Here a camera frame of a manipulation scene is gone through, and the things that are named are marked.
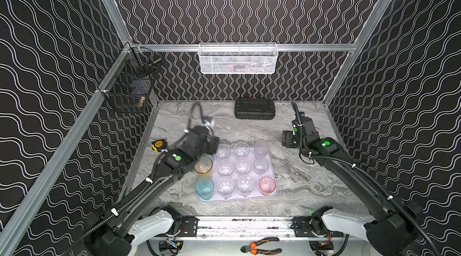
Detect yellow transparent cup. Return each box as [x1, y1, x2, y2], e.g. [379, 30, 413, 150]
[194, 156, 213, 179]

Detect clear plastic cup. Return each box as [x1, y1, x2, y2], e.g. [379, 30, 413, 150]
[215, 144, 231, 160]
[237, 175, 255, 197]
[217, 176, 235, 199]
[235, 157, 253, 174]
[217, 159, 235, 176]
[233, 142, 250, 157]

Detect frosted plastic cup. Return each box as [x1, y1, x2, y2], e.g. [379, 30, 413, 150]
[253, 158, 270, 175]
[253, 141, 270, 158]

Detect teal plastic cup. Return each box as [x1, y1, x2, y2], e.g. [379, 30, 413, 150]
[195, 178, 214, 200]

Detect pink plastic cup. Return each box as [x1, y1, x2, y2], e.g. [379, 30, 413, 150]
[259, 176, 276, 196]

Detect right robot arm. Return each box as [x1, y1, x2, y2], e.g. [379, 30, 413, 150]
[282, 110, 440, 256]

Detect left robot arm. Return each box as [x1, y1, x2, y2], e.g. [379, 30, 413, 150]
[63, 102, 219, 256]

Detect lilac plastic tray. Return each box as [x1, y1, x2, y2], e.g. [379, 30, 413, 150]
[198, 148, 278, 203]

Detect yellow black tape measure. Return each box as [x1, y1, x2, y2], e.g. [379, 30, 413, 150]
[151, 139, 168, 153]

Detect black plastic case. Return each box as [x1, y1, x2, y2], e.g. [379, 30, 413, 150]
[234, 98, 276, 120]

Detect white wire basket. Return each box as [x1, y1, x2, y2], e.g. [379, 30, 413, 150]
[198, 42, 279, 74]

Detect black wire basket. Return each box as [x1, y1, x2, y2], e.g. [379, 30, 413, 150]
[96, 42, 163, 115]

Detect orange handled pliers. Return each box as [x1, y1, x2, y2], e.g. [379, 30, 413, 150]
[240, 237, 283, 256]

